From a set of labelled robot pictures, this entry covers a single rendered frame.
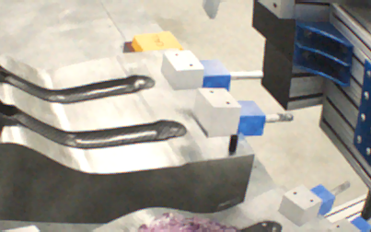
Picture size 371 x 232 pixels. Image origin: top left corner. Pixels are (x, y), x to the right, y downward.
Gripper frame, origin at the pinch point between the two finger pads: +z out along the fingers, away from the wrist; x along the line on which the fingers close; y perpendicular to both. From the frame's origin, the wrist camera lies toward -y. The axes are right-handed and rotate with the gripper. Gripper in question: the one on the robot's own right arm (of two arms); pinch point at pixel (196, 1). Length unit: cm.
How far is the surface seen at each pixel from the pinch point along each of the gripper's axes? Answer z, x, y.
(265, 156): 101, 106, 74
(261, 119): 10.6, -12.7, 4.7
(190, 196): 17.0, -17.6, -5.5
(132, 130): 12.5, -9.4, -10.0
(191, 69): 9.2, -2.4, -0.6
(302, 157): 101, 102, 86
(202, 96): 8.6, -9.8, -2.0
